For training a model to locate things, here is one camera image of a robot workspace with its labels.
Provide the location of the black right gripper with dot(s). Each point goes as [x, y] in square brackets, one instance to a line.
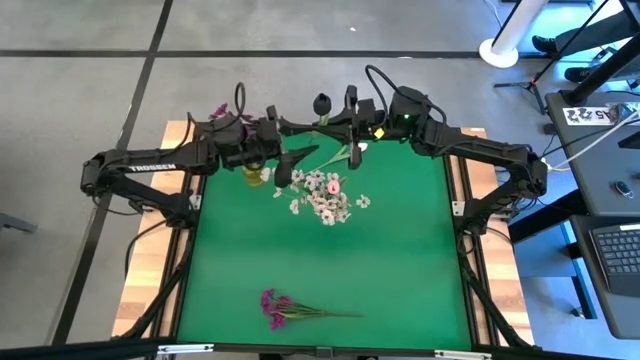
[370, 122]

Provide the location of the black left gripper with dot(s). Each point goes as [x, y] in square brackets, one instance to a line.
[250, 145]

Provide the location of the black artificial tulip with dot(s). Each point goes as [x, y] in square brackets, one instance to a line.
[322, 103]

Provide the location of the white flower bunch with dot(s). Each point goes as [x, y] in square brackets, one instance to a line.
[299, 176]
[327, 215]

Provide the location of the purple flower bunch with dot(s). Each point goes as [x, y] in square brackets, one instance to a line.
[220, 110]
[272, 305]

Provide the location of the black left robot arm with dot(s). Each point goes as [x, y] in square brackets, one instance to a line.
[150, 167]

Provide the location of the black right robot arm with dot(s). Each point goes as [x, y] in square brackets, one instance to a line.
[480, 150]

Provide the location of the yellow glass vase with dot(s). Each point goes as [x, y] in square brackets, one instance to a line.
[254, 177]

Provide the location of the green table mat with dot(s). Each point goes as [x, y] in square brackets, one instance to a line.
[360, 280]

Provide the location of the white pole with round base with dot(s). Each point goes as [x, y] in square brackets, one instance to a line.
[497, 54]

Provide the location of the black tripod stand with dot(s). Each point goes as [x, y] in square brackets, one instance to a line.
[534, 82]

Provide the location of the white printed label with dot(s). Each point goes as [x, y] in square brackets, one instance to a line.
[587, 115]

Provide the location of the black desk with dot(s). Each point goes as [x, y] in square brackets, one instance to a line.
[590, 175]

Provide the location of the person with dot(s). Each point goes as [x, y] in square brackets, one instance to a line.
[590, 35]

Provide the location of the black key fob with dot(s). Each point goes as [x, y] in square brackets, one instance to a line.
[623, 189]

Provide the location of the grey metal foot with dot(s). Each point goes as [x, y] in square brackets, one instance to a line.
[17, 223]

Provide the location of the dark laptop keyboard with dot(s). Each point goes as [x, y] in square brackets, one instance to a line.
[620, 250]

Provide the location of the dark grey desk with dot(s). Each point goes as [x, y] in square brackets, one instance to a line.
[625, 315]

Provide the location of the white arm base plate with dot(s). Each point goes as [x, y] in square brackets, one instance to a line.
[195, 201]
[459, 208]

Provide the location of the black table frame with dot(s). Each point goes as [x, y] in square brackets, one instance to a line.
[260, 348]

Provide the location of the silver metal bracket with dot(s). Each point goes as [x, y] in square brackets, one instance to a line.
[185, 348]
[462, 355]

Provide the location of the thick black post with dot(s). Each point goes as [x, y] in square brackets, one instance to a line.
[600, 75]

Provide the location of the blue metal desk frame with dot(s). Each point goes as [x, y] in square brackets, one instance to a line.
[580, 280]

